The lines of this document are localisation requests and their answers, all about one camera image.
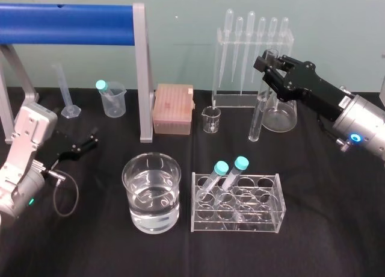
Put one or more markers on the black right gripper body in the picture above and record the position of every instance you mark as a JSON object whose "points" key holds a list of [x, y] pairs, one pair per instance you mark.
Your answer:
{"points": [[312, 87]]}

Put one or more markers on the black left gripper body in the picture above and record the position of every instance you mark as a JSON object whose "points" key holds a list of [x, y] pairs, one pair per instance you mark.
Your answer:
{"points": [[57, 147]]}

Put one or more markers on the black table cloth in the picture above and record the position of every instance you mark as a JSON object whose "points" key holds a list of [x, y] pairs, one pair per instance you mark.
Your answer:
{"points": [[99, 253]]}

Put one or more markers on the clear acrylic test tube rack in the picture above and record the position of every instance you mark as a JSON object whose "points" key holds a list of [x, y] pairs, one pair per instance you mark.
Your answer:
{"points": [[240, 216]]}

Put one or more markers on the blue roll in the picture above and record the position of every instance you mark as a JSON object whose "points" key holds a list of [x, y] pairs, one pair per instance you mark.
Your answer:
{"points": [[66, 24]]}

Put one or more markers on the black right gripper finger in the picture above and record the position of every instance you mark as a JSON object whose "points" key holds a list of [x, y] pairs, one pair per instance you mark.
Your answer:
{"points": [[287, 64], [261, 64]]}

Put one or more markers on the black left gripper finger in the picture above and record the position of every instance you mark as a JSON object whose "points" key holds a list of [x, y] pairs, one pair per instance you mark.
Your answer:
{"points": [[79, 149], [92, 130]]}

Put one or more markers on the clear plastic graduated cylinder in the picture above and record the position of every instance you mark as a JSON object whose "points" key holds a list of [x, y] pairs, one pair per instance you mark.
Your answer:
{"points": [[63, 87]]}

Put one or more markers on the teal capped plastic tube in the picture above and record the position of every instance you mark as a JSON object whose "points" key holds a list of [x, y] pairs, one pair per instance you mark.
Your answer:
{"points": [[221, 168], [101, 85], [241, 163]]}

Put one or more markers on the grey roll stand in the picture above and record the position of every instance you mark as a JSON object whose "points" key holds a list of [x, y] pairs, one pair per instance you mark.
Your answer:
{"points": [[143, 78]]}

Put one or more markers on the pink pipette tip box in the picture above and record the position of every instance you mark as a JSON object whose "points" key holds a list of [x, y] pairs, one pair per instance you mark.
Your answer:
{"points": [[173, 108]]}

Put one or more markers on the clear glass test tube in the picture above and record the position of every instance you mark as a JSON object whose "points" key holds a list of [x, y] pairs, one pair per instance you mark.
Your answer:
{"points": [[259, 108]]}

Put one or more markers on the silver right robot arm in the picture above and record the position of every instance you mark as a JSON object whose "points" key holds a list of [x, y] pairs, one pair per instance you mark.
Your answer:
{"points": [[365, 123]]}

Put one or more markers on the clear glass conical flask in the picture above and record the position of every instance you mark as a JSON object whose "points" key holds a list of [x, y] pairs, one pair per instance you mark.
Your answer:
{"points": [[281, 117]]}

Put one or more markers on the clear acrylic pipette rack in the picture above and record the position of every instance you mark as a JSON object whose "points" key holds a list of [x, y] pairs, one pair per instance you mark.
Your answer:
{"points": [[237, 100]]}

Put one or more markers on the small glass beaker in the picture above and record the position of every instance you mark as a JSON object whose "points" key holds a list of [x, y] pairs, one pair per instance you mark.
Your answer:
{"points": [[211, 122]]}

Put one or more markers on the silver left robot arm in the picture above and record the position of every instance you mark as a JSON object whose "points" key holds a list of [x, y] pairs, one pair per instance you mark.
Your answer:
{"points": [[27, 129]]}

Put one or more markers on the large glass beaker with water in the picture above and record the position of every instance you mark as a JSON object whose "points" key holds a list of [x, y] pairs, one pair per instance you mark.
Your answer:
{"points": [[152, 198]]}

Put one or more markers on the clear plastic beaker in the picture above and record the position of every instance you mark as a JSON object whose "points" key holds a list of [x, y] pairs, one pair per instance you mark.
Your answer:
{"points": [[115, 105]]}

